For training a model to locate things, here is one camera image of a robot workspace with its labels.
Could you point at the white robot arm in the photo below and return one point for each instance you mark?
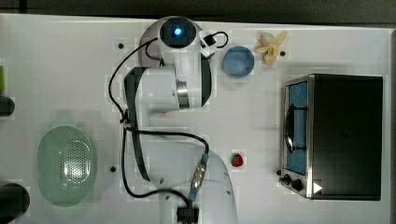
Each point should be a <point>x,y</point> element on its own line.
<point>192,182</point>

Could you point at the red toy strawberry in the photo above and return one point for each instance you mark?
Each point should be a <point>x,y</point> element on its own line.
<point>237,160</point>

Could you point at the peeled toy banana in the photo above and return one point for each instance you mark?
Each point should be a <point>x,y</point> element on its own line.
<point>269,46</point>

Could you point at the green perforated colander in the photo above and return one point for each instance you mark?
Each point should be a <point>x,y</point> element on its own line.
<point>65,164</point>

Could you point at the blue bowl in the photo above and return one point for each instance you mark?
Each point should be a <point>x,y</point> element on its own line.
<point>238,62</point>

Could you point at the green bottle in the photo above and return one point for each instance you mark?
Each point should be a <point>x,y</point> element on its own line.
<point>2,77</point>

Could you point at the black toaster oven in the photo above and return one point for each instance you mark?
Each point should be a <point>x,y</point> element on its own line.
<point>331,147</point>

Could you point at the black cylinder container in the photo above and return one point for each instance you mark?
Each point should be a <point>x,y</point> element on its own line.
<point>7,106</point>

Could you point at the black cylinder cup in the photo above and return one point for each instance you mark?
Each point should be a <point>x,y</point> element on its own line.
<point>14,202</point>

